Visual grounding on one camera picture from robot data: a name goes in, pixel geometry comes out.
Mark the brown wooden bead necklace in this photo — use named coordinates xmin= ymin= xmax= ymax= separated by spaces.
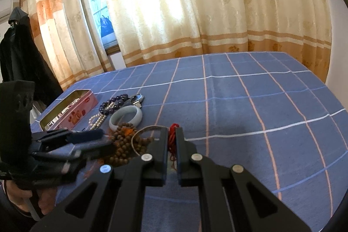
xmin=104 ymin=123 xmax=161 ymax=167

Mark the silver metal ornament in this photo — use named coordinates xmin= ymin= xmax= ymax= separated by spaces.
xmin=124 ymin=94 xmax=145 ymax=108

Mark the pink metal tin box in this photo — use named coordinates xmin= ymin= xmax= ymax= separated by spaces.
xmin=39 ymin=89 xmax=98 ymax=132

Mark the pale jade bangle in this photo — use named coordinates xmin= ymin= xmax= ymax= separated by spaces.
xmin=109 ymin=106 xmax=143 ymax=131

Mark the blue plaid bed sheet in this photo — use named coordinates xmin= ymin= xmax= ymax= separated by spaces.
xmin=30 ymin=52 xmax=348 ymax=232

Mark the pearl necklace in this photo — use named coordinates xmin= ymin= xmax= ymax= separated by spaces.
xmin=88 ymin=102 xmax=115 ymax=130

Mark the person's left hand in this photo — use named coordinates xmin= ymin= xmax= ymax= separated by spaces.
xmin=6 ymin=184 xmax=57 ymax=221

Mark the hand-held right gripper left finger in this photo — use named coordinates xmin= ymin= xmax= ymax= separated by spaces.
xmin=29 ymin=128 xmax=169 ymax=232

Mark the red string cord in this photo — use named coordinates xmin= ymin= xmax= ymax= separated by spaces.
xmin=167 ymin=123 xmax=182 ymax=162

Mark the thin silver bangle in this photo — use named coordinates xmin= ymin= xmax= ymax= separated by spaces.
xmin=131 ymin=125 xmax=168 ymax=157

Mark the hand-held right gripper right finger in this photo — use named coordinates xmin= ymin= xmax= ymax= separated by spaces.
xmin=175 ymin=127 xmax=312 ymax=232

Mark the white air conditioner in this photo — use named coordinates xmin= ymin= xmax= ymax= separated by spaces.
xmin=0 ymin=0 xmax=13 ymax=24

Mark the black hooded coat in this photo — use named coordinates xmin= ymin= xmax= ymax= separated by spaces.
xmin=0 ymin=7 xmax=64 ymax=108

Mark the dark bead bracelet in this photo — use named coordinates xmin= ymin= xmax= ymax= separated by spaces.
xmin=99 ymin=94 xmax=129 ymax=115

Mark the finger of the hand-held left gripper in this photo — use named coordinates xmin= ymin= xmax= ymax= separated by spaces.
xmin=32 ymin=139 xmax=116 ymax=165
xmin=32 ymin=128 xmax=105 ymax=144

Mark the laundry outside window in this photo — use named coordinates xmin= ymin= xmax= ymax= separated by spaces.
xmin=100 ymin=15 xmax=115 ymax=38

